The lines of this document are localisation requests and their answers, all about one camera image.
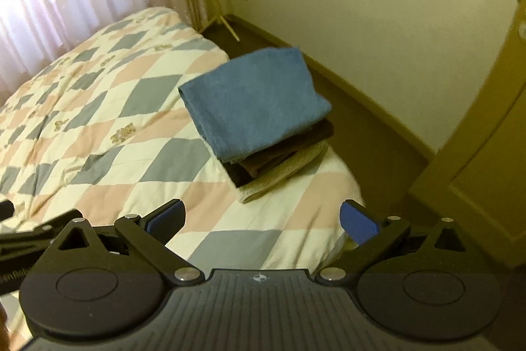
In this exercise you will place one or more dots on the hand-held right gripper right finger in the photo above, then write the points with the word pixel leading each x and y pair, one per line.
pixel 358 225

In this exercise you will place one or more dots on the wooden stick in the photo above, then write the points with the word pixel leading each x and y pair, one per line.
pixel 230 28

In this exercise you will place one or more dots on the beige folded cloth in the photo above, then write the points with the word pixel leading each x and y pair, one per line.
pixel 283 172

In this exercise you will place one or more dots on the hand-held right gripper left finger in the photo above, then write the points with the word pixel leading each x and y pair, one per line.
pixel 166 221

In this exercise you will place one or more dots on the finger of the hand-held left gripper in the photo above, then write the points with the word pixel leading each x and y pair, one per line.
pixel 37 232
pixel 6 210

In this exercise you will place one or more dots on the yellow wooden door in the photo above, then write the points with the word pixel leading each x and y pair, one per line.
pixel 493 170

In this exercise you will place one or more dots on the blue jeans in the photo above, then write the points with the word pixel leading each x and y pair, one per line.
pixel 254 96

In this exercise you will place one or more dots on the checkered quilt bed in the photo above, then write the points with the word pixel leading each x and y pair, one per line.
pixel 102 120

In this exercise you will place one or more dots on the brown folded cloth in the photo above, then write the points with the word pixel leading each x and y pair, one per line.
pixel 287 149

